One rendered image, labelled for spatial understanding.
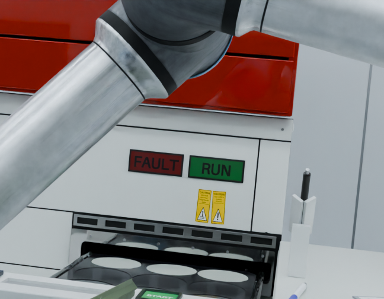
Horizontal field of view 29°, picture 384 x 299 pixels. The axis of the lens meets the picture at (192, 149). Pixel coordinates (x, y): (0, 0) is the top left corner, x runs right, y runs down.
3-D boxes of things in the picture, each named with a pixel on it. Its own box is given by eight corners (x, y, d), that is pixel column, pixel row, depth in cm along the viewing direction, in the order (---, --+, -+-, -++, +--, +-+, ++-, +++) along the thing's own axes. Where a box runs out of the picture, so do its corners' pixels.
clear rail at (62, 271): (88, 256, 158) (88, 250, 158) (93, 257, 158) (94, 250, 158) (25, 298, 121) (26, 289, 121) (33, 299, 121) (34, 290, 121)
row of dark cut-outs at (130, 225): (73, 225, 162) (74, 213, 162) (275, 248, 156) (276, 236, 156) (73, 225, 161) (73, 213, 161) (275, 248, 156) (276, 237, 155)
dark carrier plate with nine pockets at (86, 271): (93, 255, 157) (93, 253, 157) (256, 275, 152) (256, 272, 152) (38, 293, 123) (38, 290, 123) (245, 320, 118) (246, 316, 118)
